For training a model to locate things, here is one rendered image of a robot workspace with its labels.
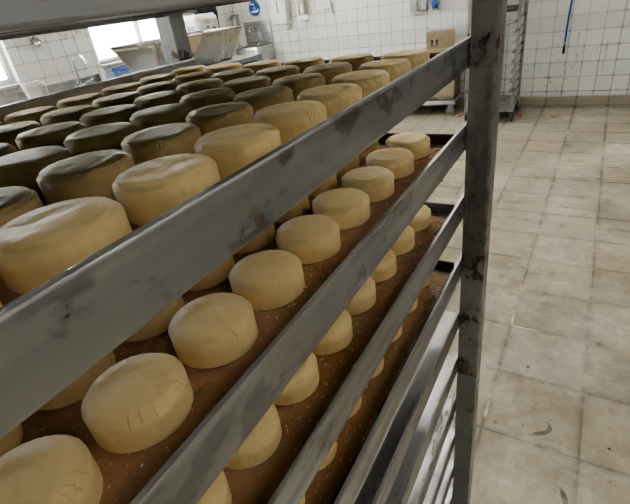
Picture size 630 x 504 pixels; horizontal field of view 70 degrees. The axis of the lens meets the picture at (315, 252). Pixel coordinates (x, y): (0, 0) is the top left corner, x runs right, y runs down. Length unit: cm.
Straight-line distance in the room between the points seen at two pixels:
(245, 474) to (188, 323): 11
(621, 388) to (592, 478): 43
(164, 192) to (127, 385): 10
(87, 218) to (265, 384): 11
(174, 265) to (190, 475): 9
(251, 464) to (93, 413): 12
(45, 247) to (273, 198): 9
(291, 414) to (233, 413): 14
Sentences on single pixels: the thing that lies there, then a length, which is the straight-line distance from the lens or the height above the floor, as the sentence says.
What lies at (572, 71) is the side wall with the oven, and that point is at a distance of 583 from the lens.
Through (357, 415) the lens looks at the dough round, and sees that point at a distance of 46.
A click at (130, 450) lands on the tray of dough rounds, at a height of 123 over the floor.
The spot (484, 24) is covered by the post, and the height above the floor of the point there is 135.
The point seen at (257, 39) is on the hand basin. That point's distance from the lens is 710.
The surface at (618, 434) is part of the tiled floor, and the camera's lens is 191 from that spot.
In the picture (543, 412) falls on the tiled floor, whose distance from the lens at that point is 189.
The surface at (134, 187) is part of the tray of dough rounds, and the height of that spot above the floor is 133.
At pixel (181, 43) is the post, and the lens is 76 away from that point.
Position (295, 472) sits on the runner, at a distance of 29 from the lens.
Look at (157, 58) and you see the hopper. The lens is 209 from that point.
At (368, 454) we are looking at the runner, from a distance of 42.
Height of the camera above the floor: 139
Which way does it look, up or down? 30 degrees down
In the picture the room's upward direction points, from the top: 8 degrees counter-clockwise
